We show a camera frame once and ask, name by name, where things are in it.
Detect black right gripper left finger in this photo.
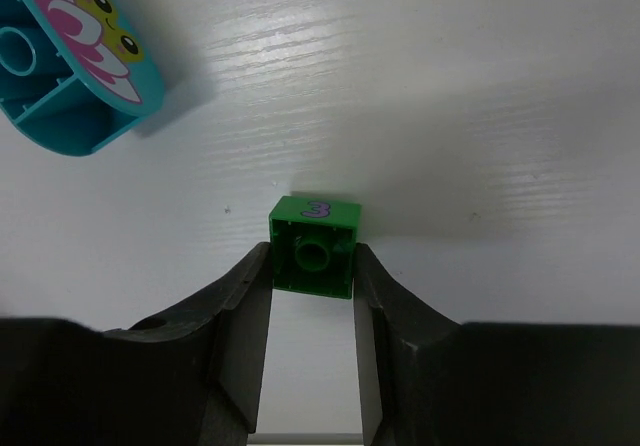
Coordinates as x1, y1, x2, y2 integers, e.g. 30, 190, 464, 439
1, 243, 272, 445

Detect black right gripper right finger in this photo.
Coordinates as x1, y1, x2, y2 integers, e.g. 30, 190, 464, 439
354, 244, 639, 445

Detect green lego brick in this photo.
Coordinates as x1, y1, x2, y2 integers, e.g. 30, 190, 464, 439
269, 196, 362, 299

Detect teal lego brick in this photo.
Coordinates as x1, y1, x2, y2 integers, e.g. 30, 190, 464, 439
1, 0, 165, 157

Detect aluminium front rail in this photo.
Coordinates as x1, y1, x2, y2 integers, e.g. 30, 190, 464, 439
248, 433, 363, 446

